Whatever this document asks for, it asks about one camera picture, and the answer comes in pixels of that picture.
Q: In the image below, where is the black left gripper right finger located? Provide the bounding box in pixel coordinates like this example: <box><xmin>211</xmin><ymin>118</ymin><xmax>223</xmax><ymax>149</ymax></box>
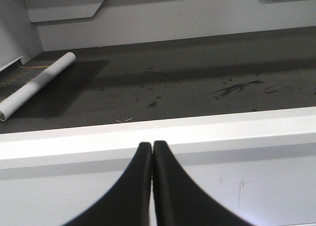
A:
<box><xmin>153</xmin><ymin>140</ymin><xmax>250</xmax><ymax>226</ymax></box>

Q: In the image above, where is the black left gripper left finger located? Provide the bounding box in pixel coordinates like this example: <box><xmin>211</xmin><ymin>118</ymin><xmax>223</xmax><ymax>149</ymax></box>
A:
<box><xmin>65</xmin><ymin>142</ymin><xmax>152</xmax><ymax>226</ymax></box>

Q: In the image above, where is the rolled white paper sheet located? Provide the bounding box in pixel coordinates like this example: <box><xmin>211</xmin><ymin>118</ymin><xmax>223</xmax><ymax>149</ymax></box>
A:
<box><xmin>0</xmin><ymin>52</ymin><xmax>76</xmax><ymax>121</ymax></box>

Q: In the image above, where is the dark printed mat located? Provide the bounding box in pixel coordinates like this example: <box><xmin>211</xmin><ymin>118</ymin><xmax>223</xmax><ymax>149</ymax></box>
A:
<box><xmin>0</xmin><ymin>60</ymin><xmax>55</xmax><ymax>102</ymax></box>

